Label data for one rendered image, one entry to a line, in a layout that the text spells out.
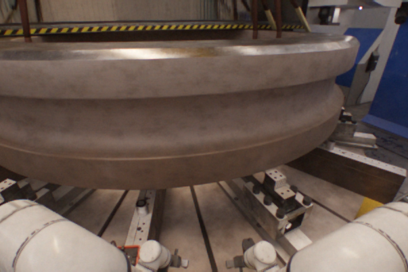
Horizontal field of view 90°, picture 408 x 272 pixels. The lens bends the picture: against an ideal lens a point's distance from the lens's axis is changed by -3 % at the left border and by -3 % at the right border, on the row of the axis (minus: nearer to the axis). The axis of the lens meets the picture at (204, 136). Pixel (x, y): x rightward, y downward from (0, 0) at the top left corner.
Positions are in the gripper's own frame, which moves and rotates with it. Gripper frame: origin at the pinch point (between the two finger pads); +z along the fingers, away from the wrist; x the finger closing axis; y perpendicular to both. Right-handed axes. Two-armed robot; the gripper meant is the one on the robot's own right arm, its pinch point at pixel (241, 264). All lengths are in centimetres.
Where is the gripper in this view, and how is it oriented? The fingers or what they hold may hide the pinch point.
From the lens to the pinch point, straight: 129.7
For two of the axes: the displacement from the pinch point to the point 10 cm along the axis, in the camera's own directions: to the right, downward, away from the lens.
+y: 0.9, 7.8, -6.2
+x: 9.8, 0.3, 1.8
